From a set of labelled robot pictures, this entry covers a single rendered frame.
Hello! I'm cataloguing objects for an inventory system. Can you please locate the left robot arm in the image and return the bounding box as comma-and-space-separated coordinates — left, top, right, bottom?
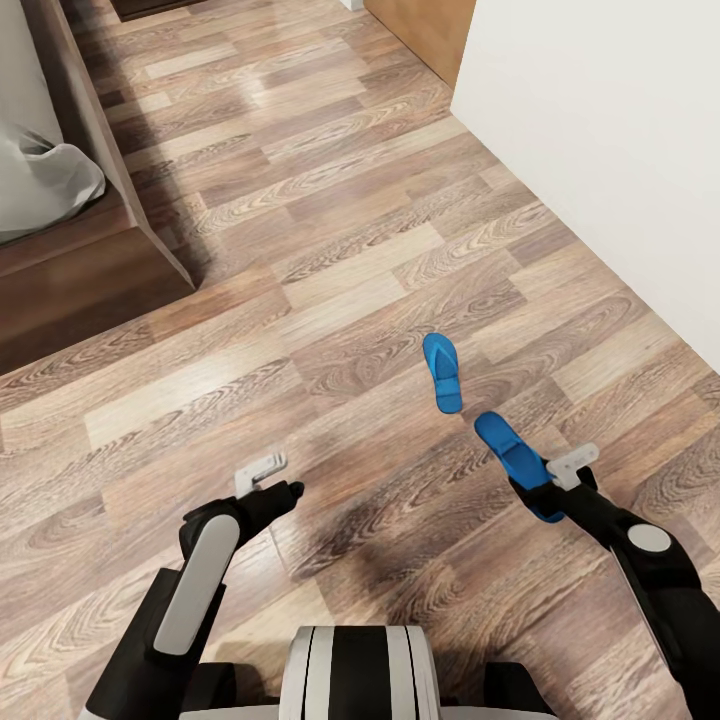
77, 453, 304, 720

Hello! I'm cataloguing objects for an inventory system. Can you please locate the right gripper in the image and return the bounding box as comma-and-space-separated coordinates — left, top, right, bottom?
508, 465, 607, 526

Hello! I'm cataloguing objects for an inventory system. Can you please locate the sandal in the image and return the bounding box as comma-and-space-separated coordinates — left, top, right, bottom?
423, 333, 462, 414
474, 412, 565, 523

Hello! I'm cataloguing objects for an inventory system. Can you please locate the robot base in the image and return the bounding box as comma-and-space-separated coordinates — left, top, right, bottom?
179, 662, 559, 720

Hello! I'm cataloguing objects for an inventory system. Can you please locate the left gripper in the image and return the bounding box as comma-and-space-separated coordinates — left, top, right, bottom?
242, 481, 304, 531

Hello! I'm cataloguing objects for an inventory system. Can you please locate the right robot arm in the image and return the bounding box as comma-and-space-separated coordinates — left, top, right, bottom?
508, 443, 720, 720

